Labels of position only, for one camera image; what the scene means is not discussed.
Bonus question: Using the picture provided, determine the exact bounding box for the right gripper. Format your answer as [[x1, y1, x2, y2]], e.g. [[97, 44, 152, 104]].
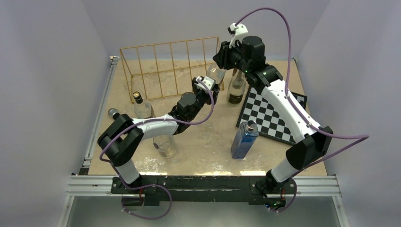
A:
[[213, 38, 251, 74]]

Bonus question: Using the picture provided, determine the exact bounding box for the clear bottle black cap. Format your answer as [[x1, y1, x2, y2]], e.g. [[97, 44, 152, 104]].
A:
[[206, 63, 226, 86]]

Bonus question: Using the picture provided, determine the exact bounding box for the clear bottle dark label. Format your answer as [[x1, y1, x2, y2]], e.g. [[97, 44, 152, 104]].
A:
[[227, 69, 246, 105]]

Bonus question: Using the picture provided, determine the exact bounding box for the tall blue gradient bottle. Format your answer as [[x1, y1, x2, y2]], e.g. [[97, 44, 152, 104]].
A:
[[231, 120, 259, 159]]

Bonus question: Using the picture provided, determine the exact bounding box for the clear bottle gold white label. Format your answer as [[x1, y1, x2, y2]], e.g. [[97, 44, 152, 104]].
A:
[[153, 135, 176, 158]]

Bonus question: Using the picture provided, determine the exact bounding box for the clear bottle black gold label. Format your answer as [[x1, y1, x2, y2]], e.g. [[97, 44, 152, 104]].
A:
[[133, 91, 155, 119]]

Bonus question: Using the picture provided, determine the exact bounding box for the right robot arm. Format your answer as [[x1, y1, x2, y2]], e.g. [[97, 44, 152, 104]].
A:
[[213, 36, 332, 193]]

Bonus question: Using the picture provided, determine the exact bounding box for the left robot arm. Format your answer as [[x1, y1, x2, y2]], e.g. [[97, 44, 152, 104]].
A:
[[97, 76, 220, 193]]

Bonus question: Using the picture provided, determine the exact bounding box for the black white chessboard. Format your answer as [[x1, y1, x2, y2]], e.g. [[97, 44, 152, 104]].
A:
[[236, 88, 295, 145]]

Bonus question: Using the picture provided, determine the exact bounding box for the black microphone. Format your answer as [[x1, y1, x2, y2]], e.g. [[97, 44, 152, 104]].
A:
[[107, 108, 121, 120]]

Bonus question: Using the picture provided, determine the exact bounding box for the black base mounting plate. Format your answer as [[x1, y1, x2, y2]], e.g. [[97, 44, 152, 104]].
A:
[[111, 175, 296, 209]]

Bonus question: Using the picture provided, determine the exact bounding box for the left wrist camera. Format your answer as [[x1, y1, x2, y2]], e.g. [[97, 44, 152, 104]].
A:
[[195, 76, 216, 92]]

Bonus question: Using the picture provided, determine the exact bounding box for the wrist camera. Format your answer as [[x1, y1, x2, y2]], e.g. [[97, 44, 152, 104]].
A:
[[227, 23, 248, 48], [195, 76, 216, 92]]

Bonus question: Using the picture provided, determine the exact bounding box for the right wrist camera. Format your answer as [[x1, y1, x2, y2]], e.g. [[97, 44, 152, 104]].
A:
[[227, 23, 248, 48]]

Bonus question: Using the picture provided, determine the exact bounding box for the gold wire wine rack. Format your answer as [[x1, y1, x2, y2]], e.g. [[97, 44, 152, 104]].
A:
[[120, 36, 220, 103]]

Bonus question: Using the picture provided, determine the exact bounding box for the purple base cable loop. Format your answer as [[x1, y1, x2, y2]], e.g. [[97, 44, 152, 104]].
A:
[[121, 183, 174, 219]]

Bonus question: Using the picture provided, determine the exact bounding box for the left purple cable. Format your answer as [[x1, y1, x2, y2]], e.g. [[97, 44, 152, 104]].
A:
[[98, 78, 215, 192]]

